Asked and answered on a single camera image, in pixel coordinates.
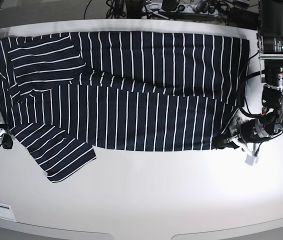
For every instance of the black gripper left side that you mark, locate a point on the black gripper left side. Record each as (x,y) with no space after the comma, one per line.
(245,132)

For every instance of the navy white striped T-shirt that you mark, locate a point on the navy white striped T-shirt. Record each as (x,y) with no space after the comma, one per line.
(63,94)

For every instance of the black equipment box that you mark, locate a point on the black equipment box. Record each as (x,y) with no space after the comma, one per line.
(243,18)

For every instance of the white power strip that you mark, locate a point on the white power strip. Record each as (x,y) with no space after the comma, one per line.
(201,8)

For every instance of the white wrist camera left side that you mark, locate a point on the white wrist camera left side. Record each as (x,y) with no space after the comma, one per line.
(251,159)

